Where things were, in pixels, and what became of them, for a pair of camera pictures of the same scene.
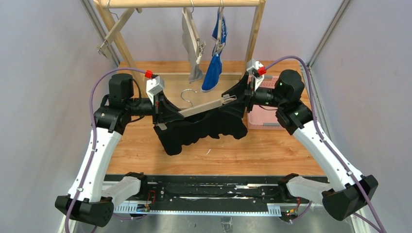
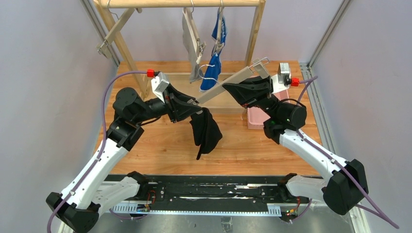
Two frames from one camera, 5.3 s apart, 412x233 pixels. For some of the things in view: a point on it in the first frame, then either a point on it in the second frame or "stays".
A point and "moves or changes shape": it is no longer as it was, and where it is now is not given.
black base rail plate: [220, 195] stays
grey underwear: [196, 73] stays
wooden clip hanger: [205, 107] -> [257, 68]
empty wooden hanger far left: [105, 47] stays
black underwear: [186, 130] moves or changes shape
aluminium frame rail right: [360, 223] stays
